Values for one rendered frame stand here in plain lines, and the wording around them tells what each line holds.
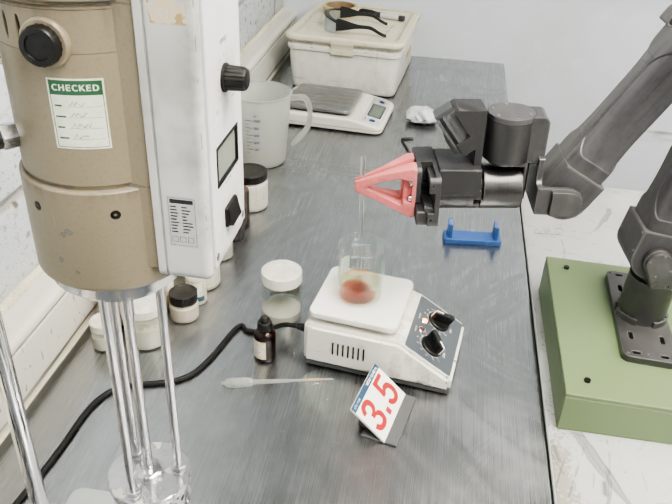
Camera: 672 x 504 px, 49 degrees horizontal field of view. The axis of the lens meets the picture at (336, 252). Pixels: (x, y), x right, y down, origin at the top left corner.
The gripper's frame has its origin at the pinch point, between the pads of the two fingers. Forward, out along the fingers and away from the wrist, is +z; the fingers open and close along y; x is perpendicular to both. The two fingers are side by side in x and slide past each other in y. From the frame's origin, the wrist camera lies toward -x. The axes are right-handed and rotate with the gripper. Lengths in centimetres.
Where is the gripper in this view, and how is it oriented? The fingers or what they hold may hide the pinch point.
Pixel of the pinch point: (361, 184)
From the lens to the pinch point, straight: 91.8
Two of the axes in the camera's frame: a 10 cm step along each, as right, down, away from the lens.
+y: 0.1, 5.2, -8.5
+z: -10.0, 0.0, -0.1
